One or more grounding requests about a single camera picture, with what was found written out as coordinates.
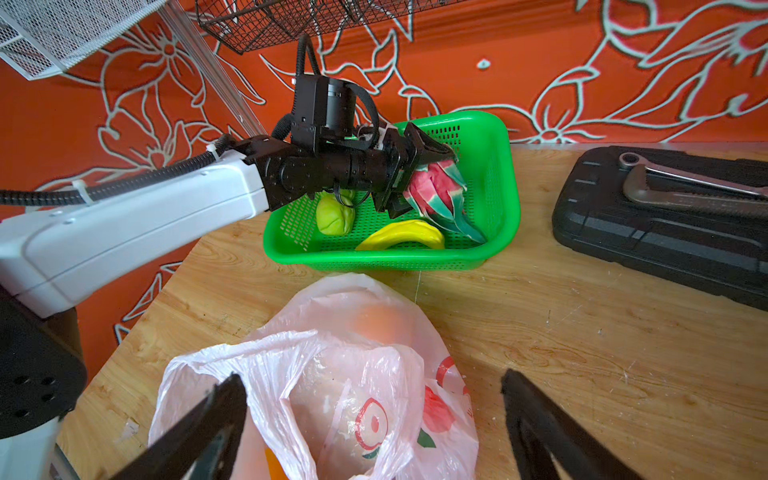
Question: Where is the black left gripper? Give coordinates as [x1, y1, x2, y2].
[335, 122, 457, 219]

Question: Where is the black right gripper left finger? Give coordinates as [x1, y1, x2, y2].
[114, 374, 247, 479]

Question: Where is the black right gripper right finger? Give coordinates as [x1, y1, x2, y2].
[501, 369, 640, 479]

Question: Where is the pink plastic bag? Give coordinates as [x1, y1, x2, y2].
[149, 273, 479, 479]

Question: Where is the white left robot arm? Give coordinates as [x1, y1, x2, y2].
[1, 124, 455, 479]

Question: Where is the yellow banana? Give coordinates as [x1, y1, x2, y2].
[356, 220, 445, 251]

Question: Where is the green plastic basket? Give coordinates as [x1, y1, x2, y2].
[263, 110, 521, 272]

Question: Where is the black plastic tool case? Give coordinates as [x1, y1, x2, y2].
[552, 146, 767, 310]

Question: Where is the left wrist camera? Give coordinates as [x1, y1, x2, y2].
[290, 74, 357, 153]

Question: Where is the black wire wall basket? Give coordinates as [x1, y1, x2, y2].
[194, 0, 451, 55]

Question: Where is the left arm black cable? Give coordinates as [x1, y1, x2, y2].
[0, 32, 382, 208]

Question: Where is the white wire wall basket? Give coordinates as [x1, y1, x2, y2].
[1, 0, 165, 81]

